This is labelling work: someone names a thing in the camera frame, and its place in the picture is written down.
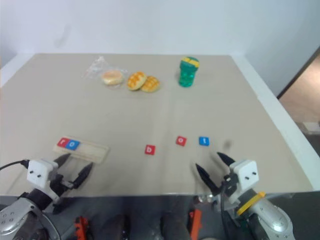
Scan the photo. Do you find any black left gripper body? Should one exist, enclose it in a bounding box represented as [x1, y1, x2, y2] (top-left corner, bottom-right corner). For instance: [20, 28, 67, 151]
[49, 169, 75, 199]

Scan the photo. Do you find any green cup with yellow lid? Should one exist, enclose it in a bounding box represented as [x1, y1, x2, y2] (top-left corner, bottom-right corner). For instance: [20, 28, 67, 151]
[178, 56, 200, 89]

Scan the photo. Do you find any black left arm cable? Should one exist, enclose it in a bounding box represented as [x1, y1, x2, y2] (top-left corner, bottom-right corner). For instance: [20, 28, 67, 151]
[0, 159, 30, 171]

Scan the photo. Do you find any red letter tile b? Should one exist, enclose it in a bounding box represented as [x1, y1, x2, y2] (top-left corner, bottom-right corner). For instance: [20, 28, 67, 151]
[144, 144, 157, 156]

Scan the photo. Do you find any wooden letter tray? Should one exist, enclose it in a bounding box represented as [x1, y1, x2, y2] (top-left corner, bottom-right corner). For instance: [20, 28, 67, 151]
[52, 136, 110, 165]

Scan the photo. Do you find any pale round bun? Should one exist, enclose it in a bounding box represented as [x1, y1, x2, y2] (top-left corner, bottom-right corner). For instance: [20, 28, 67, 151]
[101, 70, 124, 87]

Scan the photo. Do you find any clear plastic bag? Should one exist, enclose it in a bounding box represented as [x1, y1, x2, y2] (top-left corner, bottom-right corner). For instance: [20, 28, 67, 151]
[82, 56, 130, 91]

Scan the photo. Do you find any blue letter tile o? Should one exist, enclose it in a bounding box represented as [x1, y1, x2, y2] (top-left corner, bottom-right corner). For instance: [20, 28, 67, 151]
[65, 138, 81, 151]

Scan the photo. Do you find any small grey box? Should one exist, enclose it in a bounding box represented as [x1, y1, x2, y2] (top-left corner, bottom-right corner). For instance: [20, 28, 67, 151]
[302, 121, 320, 132]

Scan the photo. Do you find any golden pineapple bun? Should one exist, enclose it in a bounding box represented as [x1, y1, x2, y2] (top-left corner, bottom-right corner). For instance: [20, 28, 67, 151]
[141, 75, 161, 94]
[127, 71, 148, 92]

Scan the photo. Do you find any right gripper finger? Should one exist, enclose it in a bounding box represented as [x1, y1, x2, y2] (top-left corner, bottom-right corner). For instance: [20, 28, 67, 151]
[194, 163, 221, 197]
[216, 151, 235, 168]

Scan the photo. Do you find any orange and black part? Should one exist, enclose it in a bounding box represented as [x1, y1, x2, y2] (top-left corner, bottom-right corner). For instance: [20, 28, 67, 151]
[73, 215, 91, 240]
[188, 208, 203, 238]

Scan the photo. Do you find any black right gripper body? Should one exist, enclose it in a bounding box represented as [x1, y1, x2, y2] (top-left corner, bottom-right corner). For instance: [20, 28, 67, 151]
[215, 171, 240, 198]

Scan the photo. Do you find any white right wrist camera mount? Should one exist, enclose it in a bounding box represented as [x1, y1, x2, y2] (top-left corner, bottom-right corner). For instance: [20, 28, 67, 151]
[224, 159, 258, 210]

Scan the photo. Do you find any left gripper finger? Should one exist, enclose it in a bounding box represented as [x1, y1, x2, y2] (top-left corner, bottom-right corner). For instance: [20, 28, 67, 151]
[53, 153, 72, 171]
[71, 162, 94, 190]

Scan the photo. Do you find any red letter tile r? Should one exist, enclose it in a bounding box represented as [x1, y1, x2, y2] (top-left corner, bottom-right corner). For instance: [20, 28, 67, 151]
[57, 136, 70, 149]

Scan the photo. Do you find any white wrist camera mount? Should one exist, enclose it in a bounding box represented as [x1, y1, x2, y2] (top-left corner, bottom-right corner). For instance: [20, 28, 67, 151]
[224, 159, 258, 210]
[26, 158, 61, 203]

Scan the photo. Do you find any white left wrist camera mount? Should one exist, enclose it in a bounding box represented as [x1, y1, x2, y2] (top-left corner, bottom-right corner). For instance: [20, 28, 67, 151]
[26, 158, 61, 203]

